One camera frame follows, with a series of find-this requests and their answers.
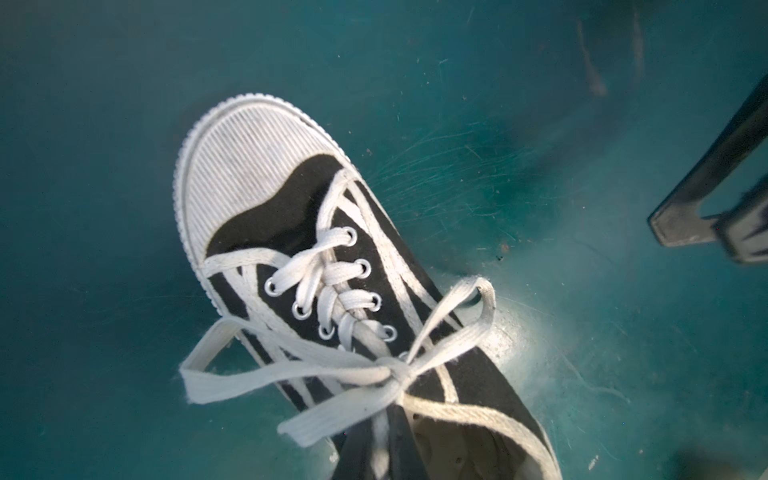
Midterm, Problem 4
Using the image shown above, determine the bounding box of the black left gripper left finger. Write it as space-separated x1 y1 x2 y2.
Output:
331 420 373 480

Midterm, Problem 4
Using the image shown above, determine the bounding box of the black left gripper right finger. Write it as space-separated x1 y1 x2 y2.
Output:
387 405 429 480

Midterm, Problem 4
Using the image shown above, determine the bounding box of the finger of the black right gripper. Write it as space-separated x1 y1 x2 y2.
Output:
714 177 767 264
648 78 767 248

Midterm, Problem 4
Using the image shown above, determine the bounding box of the black white canvas sneaker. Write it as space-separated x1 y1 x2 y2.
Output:
174 94 562 479

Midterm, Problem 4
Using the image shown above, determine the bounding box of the white shoelace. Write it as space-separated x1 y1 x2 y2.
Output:
178 226 498 480

